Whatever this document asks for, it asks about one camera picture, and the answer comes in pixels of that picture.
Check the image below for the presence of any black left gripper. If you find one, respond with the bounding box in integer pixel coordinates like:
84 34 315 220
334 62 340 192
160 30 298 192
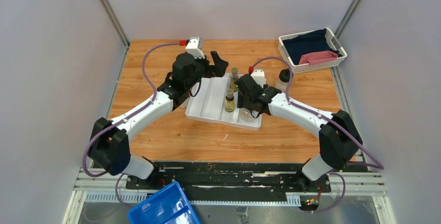
185 51 228 90

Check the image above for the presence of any yellow label sauce bottle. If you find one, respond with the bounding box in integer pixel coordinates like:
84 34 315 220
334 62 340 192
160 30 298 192
230 67 239 91
224 88 235 112

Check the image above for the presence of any glass jar front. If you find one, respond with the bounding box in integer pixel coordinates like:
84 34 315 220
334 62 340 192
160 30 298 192
239 108 258 122

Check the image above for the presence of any black lid bead jar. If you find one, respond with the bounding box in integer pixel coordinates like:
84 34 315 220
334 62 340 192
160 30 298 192
179 98 189 109
275 69 291 93

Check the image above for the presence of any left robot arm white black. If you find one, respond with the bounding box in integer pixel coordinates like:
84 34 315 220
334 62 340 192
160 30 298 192
84 51 228 189

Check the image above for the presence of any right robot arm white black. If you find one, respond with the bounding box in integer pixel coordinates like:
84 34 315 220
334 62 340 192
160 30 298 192
235 74 362 192

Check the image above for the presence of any white divided organizer tray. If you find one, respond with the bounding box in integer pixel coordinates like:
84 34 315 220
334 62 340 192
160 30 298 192
185 73 262 130

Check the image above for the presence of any navy blue cloth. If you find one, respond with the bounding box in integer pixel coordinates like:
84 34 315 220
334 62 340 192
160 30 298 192
282 29 342 65

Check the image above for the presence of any pink cloth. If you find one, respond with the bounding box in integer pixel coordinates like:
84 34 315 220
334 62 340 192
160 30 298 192
299 50 339 65

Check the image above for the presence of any white plastic basket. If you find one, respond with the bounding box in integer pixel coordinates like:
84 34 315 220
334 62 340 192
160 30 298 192
278 28 347 74

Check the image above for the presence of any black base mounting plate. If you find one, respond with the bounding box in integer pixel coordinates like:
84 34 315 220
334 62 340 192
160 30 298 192
125 161 331 202

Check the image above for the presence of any blue plastic bin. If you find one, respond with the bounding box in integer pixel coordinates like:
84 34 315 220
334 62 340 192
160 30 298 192
127 181 201 224

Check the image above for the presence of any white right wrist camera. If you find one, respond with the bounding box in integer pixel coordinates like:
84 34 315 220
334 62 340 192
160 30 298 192
249 66 266 87

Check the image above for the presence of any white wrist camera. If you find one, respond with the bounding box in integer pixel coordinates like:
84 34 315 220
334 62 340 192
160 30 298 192
249 66 266 87
178 37 206 59

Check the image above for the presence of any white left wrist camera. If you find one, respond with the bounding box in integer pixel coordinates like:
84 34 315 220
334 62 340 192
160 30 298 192
178 37 206 59

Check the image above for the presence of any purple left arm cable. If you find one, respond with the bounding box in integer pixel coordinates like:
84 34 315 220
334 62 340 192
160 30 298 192
82 42 183 210

